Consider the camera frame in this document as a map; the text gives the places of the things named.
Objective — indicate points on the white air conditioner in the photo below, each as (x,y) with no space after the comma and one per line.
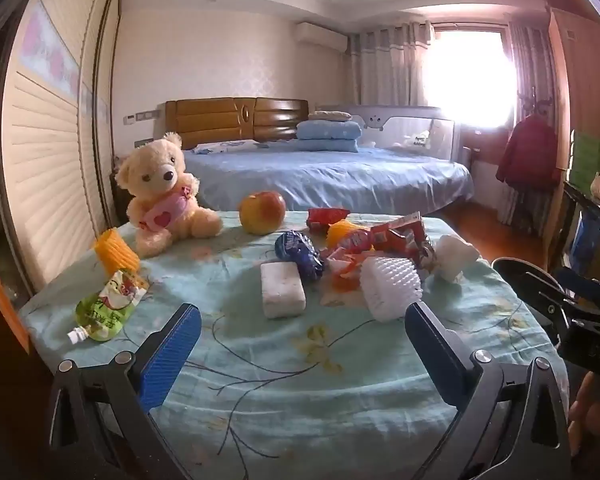
(320,35)

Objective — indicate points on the bed with blue sheet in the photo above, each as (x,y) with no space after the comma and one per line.
(330,175)

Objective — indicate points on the orange foam fruit net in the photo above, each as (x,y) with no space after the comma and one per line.
(340,232)

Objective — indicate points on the white foam block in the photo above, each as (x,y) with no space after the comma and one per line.
(282,290)

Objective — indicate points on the cream sliding door wardrobe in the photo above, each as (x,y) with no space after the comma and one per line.
(45,160)

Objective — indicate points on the cream teddy bear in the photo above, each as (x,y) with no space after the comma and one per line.
(165,180)

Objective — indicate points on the small printed pillow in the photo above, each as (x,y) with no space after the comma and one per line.
(222,147)

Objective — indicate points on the bright window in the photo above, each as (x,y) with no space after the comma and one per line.
(470,80)

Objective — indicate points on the green juice pouch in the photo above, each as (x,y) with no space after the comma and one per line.
(102,310)

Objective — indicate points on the dark wooden nightstand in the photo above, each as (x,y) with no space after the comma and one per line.
(120,200)

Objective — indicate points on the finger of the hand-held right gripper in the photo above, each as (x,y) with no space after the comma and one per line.
(517,270)
(552,315)

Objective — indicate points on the grey bed guard rail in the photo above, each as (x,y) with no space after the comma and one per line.
(415,130)

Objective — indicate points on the brown wooden headboard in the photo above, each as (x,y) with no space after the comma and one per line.
(220,120)

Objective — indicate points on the wooden coat rack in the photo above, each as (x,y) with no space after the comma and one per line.
(532,102)

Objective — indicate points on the pink bottle-shaped pouch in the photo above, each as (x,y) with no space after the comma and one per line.
(356,241)

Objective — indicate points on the folded blue quilt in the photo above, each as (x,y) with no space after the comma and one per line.
(327,135)

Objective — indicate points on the red coat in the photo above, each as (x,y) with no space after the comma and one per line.
(527,152)

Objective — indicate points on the blue bottle-shaped pouch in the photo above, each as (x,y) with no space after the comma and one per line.
(295,252)

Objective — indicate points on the green boxes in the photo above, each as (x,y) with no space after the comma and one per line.
(587,160)

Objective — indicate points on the grey patterned curtain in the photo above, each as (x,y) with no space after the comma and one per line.
(527,75)
(380,70)

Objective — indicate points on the tall brown wooden cabinet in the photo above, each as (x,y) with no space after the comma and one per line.
(585,85)

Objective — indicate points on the red yellow apple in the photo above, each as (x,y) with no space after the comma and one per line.
(262,212)

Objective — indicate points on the white foam fruit net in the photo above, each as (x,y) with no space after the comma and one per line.
(390,287)

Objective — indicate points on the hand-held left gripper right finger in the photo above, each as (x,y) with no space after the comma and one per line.
(430,350)

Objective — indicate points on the red white milk carton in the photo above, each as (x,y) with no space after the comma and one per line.
(402,235)

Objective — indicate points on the person's right hand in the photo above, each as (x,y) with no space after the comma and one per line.
(587,405)

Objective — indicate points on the red snack wrapper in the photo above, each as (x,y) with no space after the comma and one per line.
(325,217)

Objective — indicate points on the orange red snack bag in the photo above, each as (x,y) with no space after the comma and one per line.
(347,272)

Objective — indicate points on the white tissue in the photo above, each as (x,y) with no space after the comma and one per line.
(452,255)

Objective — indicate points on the grey pillow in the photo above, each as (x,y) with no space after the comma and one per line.
(332,115)

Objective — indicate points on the light green floral tablecloth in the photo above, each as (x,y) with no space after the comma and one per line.
(290,375)

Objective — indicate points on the wall switch panel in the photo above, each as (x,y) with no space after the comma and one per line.
(140,116)

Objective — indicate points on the black glass cabinet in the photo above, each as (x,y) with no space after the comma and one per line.
(590,230)

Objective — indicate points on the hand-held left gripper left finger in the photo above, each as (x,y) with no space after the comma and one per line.
(172,355)

